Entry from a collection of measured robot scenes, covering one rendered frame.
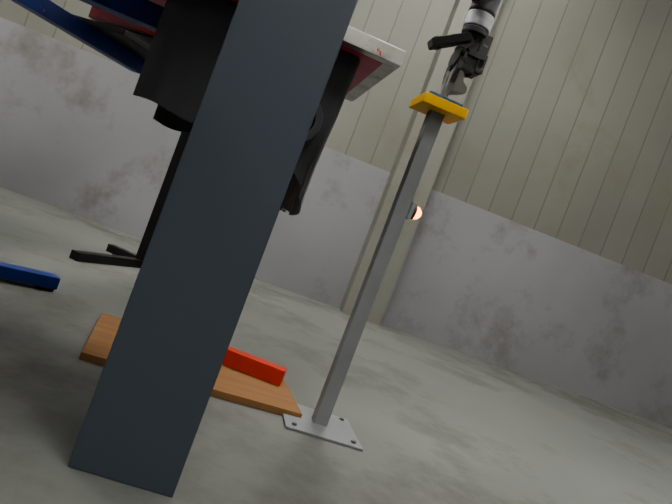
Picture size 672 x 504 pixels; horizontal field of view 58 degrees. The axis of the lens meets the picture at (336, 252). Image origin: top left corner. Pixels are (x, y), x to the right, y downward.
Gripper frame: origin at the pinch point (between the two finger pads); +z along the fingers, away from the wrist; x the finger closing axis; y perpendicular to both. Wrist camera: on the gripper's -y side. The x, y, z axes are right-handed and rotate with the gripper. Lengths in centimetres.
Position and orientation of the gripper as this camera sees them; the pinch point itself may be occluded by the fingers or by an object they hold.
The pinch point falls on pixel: (442, 96)
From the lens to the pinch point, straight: 175.6
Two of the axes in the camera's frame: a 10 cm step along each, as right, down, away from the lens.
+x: -1.8, -0.9, 9.8
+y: 9.2, 3.4, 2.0
